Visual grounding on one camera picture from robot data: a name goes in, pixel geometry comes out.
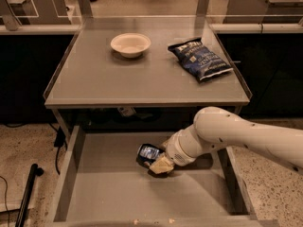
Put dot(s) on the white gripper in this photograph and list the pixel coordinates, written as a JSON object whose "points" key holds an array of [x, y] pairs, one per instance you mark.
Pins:
{"points": [[175, 150]]}

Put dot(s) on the blue pepsi can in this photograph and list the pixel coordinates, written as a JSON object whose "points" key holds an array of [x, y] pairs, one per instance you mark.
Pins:
{"points": [[148, 154]]}

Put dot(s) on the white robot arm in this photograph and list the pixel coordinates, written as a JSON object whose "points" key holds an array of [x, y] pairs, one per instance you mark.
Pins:
{"points": [[214, 129]]}

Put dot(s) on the open grey top drawer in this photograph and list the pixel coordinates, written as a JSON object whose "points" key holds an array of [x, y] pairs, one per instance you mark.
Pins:
{"points": [[102, 185]]}

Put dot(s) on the grey cabinet with table top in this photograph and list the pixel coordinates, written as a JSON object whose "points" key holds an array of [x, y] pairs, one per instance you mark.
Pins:
{"points": [[94, 76]]}

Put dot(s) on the white label tag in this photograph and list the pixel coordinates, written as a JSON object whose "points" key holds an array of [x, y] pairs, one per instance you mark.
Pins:
{"points": [[126, 111]]}

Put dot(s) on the blue chip bag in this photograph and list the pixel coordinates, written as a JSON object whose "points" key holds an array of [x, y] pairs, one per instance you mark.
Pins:
{"points": [[198, 60]]}

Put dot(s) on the white paper bowl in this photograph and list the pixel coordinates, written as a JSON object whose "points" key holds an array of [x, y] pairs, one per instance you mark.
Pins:
{"points": [[131, 45]]}

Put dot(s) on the black pole on floor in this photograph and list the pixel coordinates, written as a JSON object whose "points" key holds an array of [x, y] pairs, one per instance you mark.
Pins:
{"points": [[34, 172]]}

